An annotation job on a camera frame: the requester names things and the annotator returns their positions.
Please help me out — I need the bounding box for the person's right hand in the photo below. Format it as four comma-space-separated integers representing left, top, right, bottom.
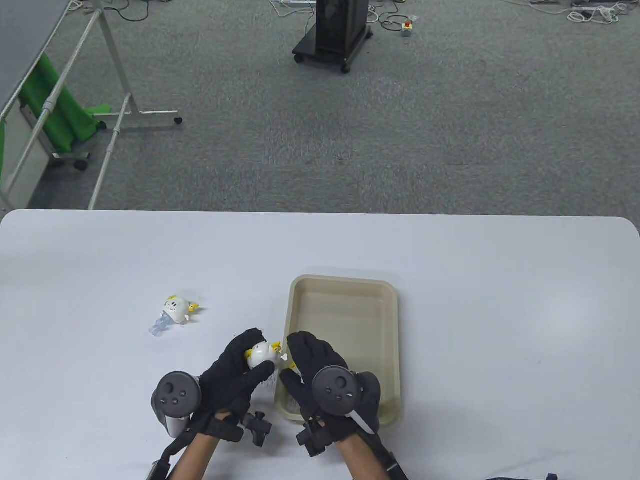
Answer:
279, 331, 381, 443

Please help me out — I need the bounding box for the person's left forearm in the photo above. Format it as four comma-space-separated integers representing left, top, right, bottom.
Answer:
172, 432, 221, 480

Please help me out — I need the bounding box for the beige plastic tray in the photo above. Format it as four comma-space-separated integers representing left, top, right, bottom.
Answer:
274, 275, 402, 428

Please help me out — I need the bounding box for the white power strip with cable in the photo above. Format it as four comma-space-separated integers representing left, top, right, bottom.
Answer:
270, 0, 317, 16
567, 2, 632, 24

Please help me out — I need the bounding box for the person's left hand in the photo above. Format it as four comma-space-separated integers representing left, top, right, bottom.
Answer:
190, 327, 278, 427

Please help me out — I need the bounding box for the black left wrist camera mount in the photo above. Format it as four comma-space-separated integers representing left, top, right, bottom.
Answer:
207, 411, 273, 447

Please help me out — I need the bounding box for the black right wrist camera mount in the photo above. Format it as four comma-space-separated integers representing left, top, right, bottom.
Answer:
296, 419, 336, 458

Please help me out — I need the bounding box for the person's right forearm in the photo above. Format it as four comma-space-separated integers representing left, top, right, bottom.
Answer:
337, 435, 388, 480

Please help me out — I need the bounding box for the white wheeled panel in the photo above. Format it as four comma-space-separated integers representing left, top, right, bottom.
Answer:
0, 97, 92, 211

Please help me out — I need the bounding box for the black wheeled cart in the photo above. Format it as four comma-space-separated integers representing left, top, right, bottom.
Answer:
292, 0, 375, 75

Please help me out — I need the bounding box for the white metal frame rack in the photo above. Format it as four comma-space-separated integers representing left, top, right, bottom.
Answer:
0, 0, 184, 211

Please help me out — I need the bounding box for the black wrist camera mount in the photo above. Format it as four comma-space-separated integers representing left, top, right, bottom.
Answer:
207, 411, 273, 447
296, 419, 336, 458

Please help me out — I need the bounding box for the black floor cable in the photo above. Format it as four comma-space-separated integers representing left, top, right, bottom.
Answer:
367, 0, 422, 32
116, 0, 177, 23

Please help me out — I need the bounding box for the dark grey hand controller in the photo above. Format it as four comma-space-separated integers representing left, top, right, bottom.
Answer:
151, 371, 202, 439
311, 366, 382, 436

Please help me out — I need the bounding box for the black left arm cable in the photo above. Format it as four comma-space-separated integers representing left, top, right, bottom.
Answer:
160, 431, 196, 468

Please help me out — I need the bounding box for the green cloth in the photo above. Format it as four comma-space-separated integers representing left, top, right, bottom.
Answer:
0, 52, 112, 176

